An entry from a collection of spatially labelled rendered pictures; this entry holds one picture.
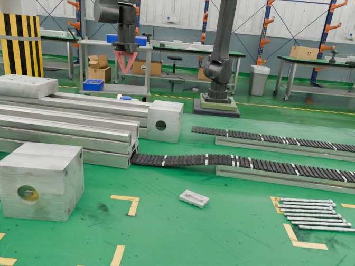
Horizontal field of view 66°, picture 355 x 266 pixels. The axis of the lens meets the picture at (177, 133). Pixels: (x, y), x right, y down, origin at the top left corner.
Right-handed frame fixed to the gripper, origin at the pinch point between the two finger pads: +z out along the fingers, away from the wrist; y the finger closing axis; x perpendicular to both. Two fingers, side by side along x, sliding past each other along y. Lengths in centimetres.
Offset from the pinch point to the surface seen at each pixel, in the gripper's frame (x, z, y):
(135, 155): 12.4, 15.6, 30.7
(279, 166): 46, 13, 31
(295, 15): 241, -88, -752
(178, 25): -72, -34, -728
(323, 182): 56, 14, 34
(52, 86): -19.9, 5.7, 10.7
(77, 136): 0.3, 10.4, 35.8
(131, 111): 7.4, 8.4, 17.8
